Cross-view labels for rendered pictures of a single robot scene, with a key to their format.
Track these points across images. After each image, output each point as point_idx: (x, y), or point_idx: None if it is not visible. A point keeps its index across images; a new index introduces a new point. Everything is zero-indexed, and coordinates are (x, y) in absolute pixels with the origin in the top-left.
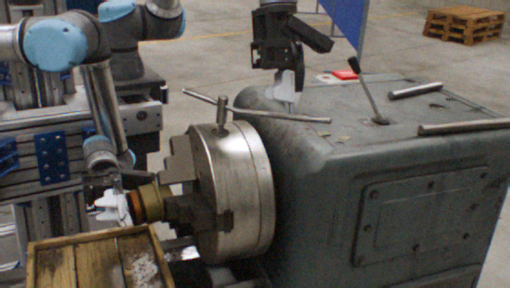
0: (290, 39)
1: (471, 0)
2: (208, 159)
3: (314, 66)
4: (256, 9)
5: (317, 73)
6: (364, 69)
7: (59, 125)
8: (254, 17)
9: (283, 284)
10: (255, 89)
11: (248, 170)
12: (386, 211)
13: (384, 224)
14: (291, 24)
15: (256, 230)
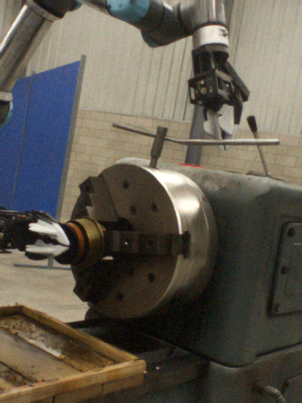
0: (230, 76)
1: None
2: (158, 183)
3: (1, 260)
4: (201, 46)
5: (6, 266)
6: (57, 264)
7: None
8: (195, 56)
9: (214, 336)
10: (135, 158)
11: (193, 198)
12: (295, 253)
13: (292, 268)
14: (226, 66)
15: (204, 260)
